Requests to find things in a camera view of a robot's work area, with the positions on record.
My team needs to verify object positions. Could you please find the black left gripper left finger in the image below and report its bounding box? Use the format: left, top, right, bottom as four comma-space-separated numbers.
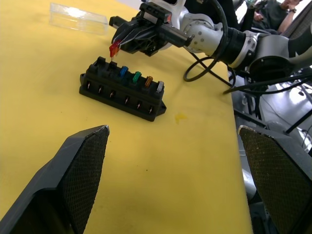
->
0, 125, 111, 234

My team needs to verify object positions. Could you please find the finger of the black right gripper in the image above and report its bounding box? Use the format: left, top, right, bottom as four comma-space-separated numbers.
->
118, 27, 169, 57
111, 20, 157, 45

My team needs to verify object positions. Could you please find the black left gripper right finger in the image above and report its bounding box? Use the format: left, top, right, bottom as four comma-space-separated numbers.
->
237, 125, 312, 234

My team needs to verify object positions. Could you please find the small red fuse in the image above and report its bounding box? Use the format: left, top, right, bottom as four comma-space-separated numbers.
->
109, 40, 120, 58

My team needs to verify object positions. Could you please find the clear plastic fuse box cover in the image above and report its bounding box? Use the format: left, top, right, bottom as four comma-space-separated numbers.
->
49, 2, 109, 36

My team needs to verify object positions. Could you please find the black fuse box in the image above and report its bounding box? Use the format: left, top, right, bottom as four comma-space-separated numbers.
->
78, 56, 167, 122

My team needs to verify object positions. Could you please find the silver robot body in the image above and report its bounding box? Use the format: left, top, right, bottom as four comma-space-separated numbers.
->
231, 68, 312, 234

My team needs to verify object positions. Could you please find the yellow table mat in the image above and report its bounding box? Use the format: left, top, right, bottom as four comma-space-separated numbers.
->
0, 0, 252, 234

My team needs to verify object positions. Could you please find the seated person in dark clothes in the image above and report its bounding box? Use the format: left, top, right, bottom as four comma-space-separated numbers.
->
252, 0, 312, 34

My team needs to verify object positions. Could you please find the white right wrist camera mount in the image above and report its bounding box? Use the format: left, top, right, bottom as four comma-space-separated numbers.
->
159, 0, 190, 27

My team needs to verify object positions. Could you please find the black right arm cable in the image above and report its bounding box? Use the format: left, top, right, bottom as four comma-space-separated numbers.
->
183, 0, 238, 85

